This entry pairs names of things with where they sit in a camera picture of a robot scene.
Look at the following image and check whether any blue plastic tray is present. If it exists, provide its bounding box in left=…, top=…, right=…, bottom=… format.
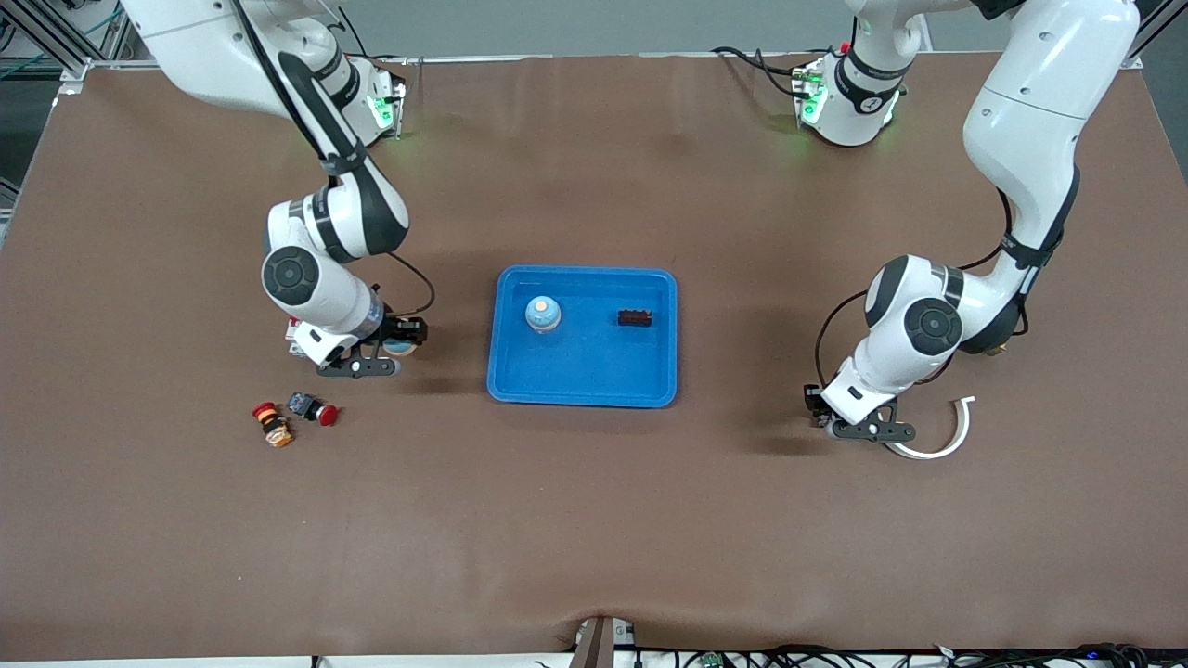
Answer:
left=486, top=264, right=679, bottom=409

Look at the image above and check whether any white curved plastic clamp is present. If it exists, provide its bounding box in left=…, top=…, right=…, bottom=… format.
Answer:
left=882, top=395, right=977, bottom=461

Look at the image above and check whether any red black emergency stop button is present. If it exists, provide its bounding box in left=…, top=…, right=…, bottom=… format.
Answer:
left=286, top=392, right=341, bottom=428

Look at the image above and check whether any brown table mat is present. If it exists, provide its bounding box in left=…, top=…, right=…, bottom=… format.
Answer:
left=0, top=51, right=1188, bottom=662

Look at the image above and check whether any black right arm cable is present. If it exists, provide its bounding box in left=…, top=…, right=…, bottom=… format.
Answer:
left=232, top=0, right=437, bottom=318

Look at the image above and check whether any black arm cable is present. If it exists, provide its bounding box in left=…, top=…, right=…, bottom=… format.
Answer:
left=232, top=0, right=437, bottom=318
left=813, top=186, right=1064, bottom=389

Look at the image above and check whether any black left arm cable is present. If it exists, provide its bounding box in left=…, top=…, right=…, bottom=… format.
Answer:
left=813, top=186, right=1064, bottom=389

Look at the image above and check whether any orange red push button switch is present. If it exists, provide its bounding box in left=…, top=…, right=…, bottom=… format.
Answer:
left=252, top=401, right=296, bottom=449

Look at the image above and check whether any tangled black cable bundle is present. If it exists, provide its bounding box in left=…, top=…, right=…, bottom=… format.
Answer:
left=640, top=643, right=1188, bottom=668

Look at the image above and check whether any black right base cable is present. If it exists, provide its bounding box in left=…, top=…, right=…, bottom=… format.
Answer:
left=343, top=9, right=409, bottom=66

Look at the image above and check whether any black base cable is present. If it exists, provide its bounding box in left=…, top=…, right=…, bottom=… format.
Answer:
left=343, top=9, right=409, bottom=66
left=711, top=45, right=808, bottom=98

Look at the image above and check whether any metal table edge bracket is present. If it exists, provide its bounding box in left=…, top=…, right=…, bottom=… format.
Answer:
left=568, top=614, right=638, bottom=668

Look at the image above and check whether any black left base cable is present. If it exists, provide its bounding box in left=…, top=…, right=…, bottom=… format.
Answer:
left=711, top=45, right=808, bottom=98

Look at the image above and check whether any aluminium frame post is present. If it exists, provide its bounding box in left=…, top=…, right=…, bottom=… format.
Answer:
left=1118, top=0, right=1188, bottom=71
left=0, top=0, right=131, bottom=98

